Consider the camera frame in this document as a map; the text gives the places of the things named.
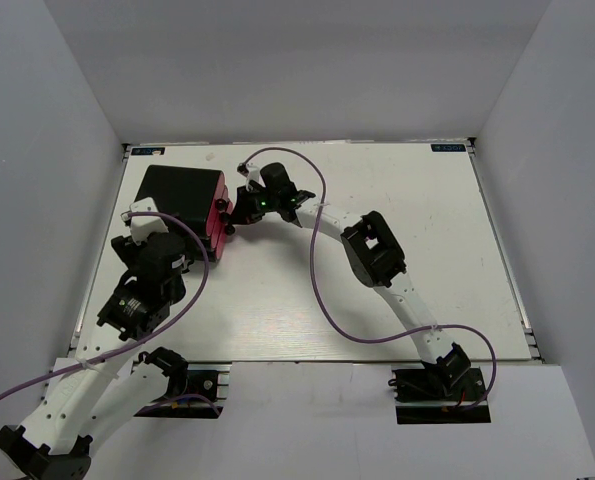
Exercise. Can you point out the blue label corner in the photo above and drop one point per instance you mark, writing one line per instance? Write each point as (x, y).
(147, 151)
(448, 147)

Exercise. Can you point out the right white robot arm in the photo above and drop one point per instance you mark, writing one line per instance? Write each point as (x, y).
(375, 258)

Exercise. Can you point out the black pink drawer organizer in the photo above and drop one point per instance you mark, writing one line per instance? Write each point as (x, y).
(198, 197)

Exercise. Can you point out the blue label right corner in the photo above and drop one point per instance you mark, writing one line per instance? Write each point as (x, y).
(448, 147)

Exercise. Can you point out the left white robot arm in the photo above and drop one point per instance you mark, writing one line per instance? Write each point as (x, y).
(88, 404)

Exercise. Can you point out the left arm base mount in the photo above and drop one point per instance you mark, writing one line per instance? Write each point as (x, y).
(204, 397)

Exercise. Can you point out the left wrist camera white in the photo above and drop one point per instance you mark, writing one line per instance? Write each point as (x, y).
(141, 223)

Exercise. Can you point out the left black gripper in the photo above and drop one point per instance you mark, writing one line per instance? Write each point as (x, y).
(128, 251)

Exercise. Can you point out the blue label left corner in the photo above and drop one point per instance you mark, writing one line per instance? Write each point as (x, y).
(147, 151)

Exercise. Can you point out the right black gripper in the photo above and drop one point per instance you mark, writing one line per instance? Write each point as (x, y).
(243, 213)

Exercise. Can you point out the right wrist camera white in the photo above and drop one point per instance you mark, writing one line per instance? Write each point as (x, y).
(251, 173)

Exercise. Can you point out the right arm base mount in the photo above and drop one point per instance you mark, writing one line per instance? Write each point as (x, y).
(419, 402)

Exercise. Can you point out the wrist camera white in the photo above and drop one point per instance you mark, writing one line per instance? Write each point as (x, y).
(251, 173)
(141, 223)

